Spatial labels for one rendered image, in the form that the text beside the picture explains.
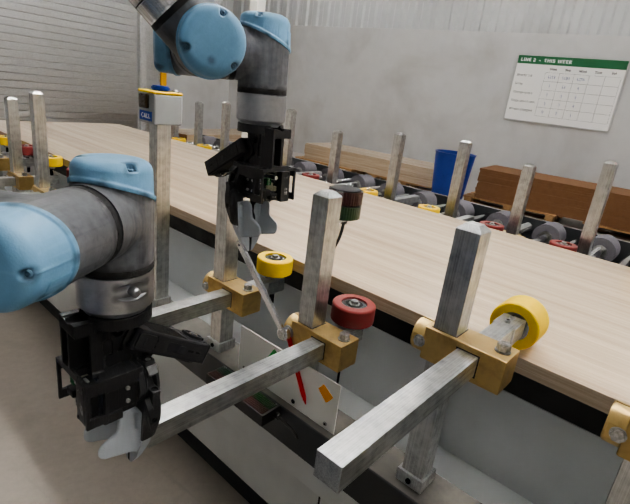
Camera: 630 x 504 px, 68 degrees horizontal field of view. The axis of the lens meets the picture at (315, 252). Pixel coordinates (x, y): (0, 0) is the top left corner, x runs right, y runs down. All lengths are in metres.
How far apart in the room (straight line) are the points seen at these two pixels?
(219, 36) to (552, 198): 6.17
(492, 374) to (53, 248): 0.52
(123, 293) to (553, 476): 0.77
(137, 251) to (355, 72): 8.78
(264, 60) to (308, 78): 9.06
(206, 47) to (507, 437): 0.80
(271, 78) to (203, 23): 0.19
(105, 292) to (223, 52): 0.28
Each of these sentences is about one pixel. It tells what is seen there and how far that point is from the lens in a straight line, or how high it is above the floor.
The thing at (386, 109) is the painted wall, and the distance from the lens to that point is 8.79.
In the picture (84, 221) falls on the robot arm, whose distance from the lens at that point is 0.41.
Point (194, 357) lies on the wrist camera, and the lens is 0.59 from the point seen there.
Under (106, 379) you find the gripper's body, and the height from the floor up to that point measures 0.96.
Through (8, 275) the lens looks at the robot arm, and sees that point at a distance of 0.37.
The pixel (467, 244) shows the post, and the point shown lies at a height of 1.10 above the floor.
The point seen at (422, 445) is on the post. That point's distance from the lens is 0.78.
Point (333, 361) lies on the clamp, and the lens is 0.81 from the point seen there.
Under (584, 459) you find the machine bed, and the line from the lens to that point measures 0.94.
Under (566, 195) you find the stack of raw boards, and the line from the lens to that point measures 6.55.
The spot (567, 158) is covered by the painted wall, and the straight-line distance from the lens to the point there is 7.84.
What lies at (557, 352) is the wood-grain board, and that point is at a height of 0.90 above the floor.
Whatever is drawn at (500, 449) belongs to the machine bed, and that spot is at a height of 0.69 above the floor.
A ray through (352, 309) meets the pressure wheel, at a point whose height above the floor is 0.91.
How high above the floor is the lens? 1.26
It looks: 19 degrees down
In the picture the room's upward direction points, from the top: 7 degrees clockwise
